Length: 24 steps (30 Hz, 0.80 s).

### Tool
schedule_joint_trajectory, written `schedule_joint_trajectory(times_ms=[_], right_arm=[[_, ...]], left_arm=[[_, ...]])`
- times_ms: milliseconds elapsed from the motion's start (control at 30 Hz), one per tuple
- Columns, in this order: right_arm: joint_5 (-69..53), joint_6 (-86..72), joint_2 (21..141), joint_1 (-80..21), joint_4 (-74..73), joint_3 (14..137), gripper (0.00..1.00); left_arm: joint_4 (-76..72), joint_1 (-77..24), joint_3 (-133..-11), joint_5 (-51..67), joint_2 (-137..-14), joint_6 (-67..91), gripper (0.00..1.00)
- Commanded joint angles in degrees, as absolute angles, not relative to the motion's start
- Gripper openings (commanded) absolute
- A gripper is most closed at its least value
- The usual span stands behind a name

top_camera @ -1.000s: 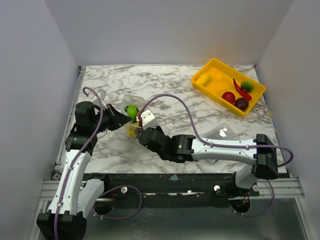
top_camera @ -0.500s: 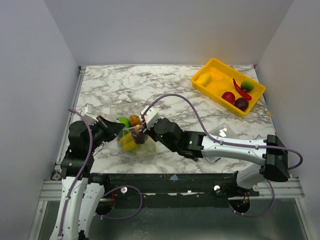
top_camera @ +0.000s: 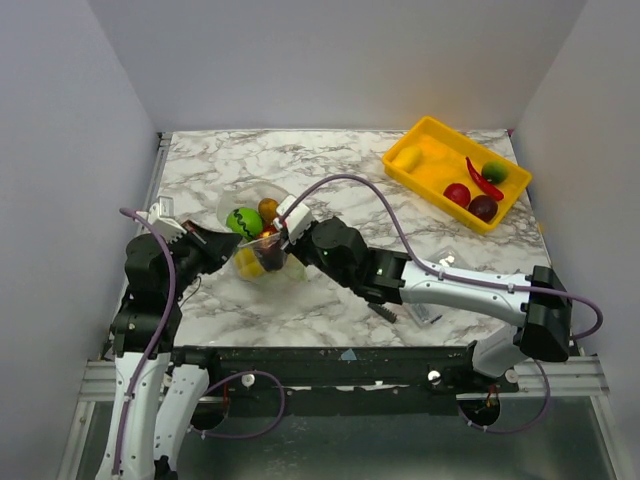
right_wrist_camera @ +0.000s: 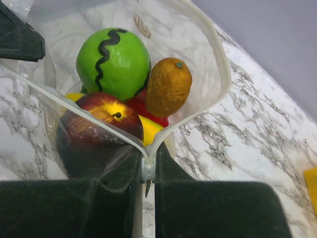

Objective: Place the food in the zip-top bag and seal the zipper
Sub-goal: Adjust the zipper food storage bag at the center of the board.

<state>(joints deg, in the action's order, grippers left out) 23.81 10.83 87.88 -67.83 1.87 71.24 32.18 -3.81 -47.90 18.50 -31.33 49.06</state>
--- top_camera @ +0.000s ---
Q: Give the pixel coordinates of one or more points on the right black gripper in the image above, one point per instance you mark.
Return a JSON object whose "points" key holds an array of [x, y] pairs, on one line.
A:
{"points": [[293, 245]]}

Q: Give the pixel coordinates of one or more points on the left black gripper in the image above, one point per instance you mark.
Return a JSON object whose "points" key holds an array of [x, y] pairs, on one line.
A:
{"points": [[217, 246]]}

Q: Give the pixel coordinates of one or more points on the white toy cauliflower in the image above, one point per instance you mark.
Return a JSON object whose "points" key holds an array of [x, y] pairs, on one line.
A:
{"points": [[295, 270]]}

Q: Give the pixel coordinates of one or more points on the dark purple toy fruit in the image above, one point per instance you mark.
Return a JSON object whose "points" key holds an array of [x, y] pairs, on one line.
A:
{"points": [[272, 258]]}

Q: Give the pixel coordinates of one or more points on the yellow toy banana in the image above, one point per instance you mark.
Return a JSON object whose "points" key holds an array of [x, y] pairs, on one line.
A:
{"points": [[247, 264]]}

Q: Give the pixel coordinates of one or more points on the green toy watermelon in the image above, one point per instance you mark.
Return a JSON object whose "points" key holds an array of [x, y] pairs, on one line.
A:
{"points": [[245, 221]]}

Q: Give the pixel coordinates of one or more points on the clear zip top bag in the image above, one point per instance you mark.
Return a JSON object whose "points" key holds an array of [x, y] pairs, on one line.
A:
{"points": [[250, 196]]}

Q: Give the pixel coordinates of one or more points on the brown toy kiwi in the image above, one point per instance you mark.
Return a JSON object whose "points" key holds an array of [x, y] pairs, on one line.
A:
{"points": [[267, 209]]}

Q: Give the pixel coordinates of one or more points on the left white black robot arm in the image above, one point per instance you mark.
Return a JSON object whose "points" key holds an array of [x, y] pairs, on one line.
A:
{"points": [[158, 271]]}

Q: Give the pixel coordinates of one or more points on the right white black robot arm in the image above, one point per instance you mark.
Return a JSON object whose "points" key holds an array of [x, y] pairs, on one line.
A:
{"points": [[534, 307]]}

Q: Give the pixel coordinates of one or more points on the clear bag of screws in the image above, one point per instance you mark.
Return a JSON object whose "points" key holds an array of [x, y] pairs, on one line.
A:
{"points": [[425, 315]]}

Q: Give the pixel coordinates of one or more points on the black comb-like part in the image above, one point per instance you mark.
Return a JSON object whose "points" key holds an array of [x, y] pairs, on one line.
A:
{"points": [[384, 312]]}

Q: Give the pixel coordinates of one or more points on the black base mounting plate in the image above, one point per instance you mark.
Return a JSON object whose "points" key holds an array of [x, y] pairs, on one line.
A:
{"points": [[321, 381]]}

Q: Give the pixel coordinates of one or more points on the red toy apple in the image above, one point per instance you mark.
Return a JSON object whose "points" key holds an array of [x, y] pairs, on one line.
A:
{"points": [[458, 193]]}

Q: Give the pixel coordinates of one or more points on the yellow plastic bin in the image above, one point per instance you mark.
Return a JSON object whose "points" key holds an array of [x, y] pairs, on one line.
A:
{"points": [[443, 163]]}

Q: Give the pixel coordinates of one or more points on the dark red toy plum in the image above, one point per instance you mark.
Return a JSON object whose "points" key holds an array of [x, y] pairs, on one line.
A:
{"points": [[484, 208]]}

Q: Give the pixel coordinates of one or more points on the red toy chili pepper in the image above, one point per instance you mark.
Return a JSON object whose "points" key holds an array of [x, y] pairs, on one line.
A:
{"points": [[489, 189]]}

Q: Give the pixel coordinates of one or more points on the green yellow toy mango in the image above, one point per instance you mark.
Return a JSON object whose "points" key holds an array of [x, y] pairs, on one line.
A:
{"points": [[494, 172]]}

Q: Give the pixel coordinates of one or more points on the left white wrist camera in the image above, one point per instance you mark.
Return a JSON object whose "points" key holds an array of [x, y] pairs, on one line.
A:
{"points": [[160, 215]]}

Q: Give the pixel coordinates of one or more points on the aluminium extrusion rail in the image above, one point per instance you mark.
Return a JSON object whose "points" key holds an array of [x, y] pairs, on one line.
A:
{"points": [[579, 376]]}

